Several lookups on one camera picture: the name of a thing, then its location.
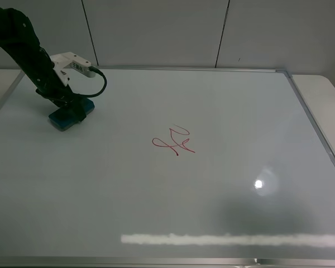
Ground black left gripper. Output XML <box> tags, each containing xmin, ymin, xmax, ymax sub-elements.
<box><xmin>35</xmin><ymin>73</ymin><xmax>87</xmax><ymax>122</ymax></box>

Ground blue whiteboard eraser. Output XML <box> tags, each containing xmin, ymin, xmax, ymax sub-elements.
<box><xmin>49</xmin><ymin>98</ymin><xmax>95</xmax><ymax>131</ymax></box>

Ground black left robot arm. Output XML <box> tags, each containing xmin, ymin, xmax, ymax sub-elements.
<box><xmin>0</xmin><ymin>7</ymin><xmax>74</xmax><ymax>107</ymax></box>

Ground black camera cable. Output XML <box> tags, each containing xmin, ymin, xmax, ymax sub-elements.
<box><xmin>72</xmin><ymin>66</ymin><xmax>108</xmax><ymax>98</ymax></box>

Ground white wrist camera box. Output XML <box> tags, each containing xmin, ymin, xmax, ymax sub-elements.
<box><xmin>50</xmin><ymin>52</ymin><xmax>95</xmax><ymax>86</ymax></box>

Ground white whiteboard with aluminium frame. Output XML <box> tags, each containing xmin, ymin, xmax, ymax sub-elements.
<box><xmin>0</xmin><ymin>69</ymin><xmax>335</xmax><ymax>267</ymax></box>

